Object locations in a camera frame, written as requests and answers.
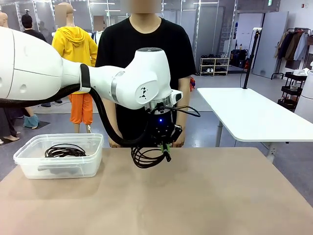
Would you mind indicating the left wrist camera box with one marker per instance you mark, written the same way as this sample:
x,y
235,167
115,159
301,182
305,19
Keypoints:
x,y
178,133

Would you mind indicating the large white table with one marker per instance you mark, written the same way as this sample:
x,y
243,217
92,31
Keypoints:
x,y
244,110

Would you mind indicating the person's right hand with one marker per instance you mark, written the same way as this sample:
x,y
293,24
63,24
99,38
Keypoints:
x,y
114,146

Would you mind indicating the black utility cart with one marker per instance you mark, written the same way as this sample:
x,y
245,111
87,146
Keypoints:
x,y
291,90

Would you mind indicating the person's right forearm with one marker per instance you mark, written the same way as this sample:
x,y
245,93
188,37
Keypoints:
x,y
113,115

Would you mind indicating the person's left hand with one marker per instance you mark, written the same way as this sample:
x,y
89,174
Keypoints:
x,y
180,143

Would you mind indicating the black pole camera stand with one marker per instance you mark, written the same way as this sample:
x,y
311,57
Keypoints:
x,y
252,56

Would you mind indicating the mannequin in yellow hoodie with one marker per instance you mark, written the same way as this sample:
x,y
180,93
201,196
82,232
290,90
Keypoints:
x,y
73,44

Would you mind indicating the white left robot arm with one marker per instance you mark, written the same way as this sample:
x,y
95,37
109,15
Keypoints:
x,y
36,68

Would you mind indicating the person in black T-shirt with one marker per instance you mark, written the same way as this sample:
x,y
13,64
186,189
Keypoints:
x,y
117,49

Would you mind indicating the wooden shoe rack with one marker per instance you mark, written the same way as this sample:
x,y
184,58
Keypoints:
x,y
215,63

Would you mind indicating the mannequin in dark skirt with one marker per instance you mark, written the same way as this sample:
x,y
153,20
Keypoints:
x,y
5,122

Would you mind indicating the orange object behind person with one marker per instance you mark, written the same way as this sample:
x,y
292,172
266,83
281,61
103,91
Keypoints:
x,y
192,84

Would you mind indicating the black bags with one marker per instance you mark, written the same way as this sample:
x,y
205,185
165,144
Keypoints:
x,y
238,58

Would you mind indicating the man in black clothes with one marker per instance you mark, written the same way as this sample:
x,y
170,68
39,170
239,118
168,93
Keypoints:
x,y
31,33

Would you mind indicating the person's left forearm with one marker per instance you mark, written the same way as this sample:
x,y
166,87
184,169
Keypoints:
x,y
185,117

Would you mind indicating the clear plastic storage box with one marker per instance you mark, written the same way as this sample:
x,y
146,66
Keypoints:
x,y
93,161

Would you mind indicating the clothes rack with coats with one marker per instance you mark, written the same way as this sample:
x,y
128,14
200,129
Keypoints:
x,y
291,46

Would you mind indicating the background person in white top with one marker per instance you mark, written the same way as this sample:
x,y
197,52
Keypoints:
x,y
97,34

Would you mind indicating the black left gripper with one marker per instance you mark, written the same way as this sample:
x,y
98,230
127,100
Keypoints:
x,y
162,129

